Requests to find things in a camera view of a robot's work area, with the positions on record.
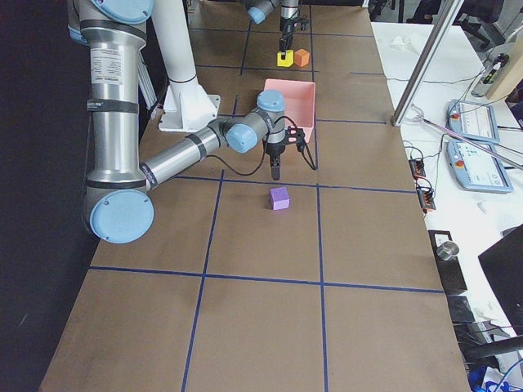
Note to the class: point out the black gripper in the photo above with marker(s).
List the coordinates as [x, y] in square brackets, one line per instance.
[287, 28]
[274, 152]

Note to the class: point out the yellow foam block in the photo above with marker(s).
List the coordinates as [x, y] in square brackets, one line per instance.
[285, 58]

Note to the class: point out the purple foam block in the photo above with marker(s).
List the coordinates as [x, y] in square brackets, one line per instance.
[279, 198]

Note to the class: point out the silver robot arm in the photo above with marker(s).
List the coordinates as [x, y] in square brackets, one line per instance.
[259, 10]
[117, 206]

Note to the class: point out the pink plastic bin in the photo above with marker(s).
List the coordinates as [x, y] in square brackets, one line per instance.
[299, 97]

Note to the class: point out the orange foam block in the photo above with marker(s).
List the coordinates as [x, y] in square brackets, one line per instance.
[301, 58]

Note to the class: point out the black orange connector box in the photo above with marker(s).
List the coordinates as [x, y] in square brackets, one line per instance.
[417, 168]

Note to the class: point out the white side table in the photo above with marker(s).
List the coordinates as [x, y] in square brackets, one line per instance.
[475, 220]

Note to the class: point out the silver metal cup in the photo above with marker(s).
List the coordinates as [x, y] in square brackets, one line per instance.
[447, 251]

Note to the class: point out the lower teach pendant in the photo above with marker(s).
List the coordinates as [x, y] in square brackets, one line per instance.
[475, 170]

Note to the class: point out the teach pendant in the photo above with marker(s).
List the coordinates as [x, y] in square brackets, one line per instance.
[475, 170]
[472, 120]

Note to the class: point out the upper teach pendant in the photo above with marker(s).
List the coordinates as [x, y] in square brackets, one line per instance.
[472, 120]

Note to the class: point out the black monitor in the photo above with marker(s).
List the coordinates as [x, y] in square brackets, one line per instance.
[502, 266]

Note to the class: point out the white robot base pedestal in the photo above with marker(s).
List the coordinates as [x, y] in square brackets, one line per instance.
[188, 107]

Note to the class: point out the aluminium frame post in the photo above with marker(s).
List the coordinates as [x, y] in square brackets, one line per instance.
[430, 49]

